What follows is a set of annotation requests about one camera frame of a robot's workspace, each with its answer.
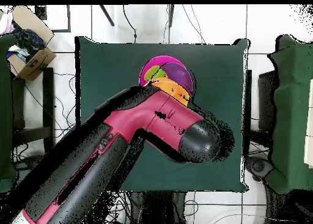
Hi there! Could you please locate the large orange plastic bowl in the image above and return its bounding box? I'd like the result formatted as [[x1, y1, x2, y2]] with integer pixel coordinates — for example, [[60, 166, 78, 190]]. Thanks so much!
[[144, 77, 193, 108]]

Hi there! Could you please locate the green plastic cup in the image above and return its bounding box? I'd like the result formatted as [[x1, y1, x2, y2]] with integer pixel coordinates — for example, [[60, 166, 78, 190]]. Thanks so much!
[[144, 65, 168, 82]]

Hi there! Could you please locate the purple plastic bowl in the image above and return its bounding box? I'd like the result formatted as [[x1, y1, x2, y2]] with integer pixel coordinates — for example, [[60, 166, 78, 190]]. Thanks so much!
[[161, 62, 194, 96]]

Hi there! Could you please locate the pink plastic bowl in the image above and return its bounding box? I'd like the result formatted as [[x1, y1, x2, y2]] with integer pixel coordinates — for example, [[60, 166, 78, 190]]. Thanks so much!
[[138, 55, 187, 87]]

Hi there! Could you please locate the dark green tablecloth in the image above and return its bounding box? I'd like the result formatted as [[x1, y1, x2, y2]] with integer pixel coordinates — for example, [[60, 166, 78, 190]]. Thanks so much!
[[74, 35, 250, 192]]

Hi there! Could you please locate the black tripod leg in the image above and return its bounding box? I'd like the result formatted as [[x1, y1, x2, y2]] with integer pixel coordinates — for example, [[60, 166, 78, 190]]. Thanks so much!
[[98, 4, 115, 27], [168, 4, 175, 28]]

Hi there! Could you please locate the black equipment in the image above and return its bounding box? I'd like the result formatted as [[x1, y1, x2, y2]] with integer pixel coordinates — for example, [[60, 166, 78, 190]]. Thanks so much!
[[245, 157, 275, 183]]

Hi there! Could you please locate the cardboard box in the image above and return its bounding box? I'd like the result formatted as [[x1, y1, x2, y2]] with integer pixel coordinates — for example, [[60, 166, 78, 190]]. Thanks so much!
[[7, 5, 57, 81]]

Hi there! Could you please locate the dark green cloth cover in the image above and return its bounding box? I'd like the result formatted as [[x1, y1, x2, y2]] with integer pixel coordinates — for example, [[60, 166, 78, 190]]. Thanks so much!
[[0, 34, 18, 193], [263, 34, 313, 195]]

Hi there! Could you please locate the dark blue clothing bundle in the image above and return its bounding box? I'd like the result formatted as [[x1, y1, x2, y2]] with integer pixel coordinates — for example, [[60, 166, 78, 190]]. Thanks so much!
[[12, 23, 46, 56]]

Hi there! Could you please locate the pale pink cloth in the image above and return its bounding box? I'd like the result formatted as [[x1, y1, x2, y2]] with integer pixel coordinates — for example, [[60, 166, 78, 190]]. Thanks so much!
[[0, 12, 15, 35]]

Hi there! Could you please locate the thin black floor cable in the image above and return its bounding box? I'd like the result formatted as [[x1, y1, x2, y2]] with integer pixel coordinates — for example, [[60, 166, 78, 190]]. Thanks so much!
[[122, 4, 138, 43], [182, 4, 206, 44]]

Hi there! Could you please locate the black metal frame stand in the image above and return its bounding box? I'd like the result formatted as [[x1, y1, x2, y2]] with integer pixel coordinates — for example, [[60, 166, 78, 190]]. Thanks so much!
[[10, 67, 56, 156]]

